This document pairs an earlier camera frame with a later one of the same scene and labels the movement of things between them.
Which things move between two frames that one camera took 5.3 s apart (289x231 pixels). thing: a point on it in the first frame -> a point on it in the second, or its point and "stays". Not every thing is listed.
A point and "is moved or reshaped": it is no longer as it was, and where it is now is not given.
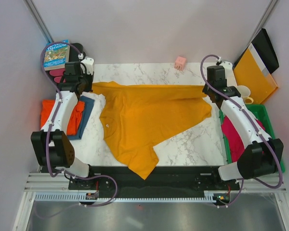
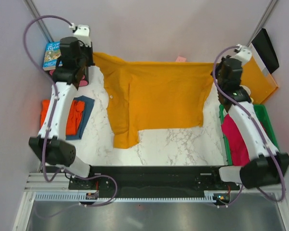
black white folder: [263, 49] stays
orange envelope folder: [248, 73] stays
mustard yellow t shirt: [135, 116] is moved or reshaped
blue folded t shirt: [88, 106] stays
